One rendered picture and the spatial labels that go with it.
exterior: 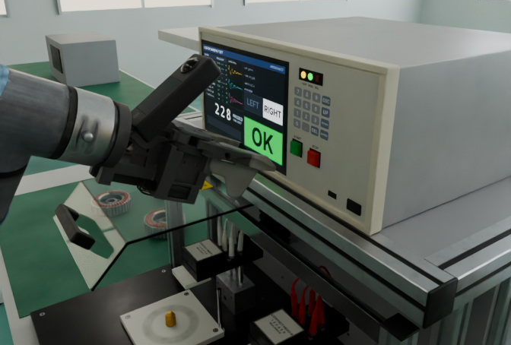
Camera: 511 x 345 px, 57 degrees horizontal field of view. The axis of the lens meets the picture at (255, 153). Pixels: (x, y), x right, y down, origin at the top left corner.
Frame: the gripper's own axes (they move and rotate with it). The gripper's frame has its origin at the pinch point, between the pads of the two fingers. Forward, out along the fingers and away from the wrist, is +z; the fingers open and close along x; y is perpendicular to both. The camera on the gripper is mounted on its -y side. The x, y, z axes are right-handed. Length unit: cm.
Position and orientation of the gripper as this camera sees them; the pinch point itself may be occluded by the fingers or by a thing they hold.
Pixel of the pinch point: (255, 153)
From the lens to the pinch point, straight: 61.3
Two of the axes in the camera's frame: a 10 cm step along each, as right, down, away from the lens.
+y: -3.5, 9.3, 1.2
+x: 5.5, 3.1, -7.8
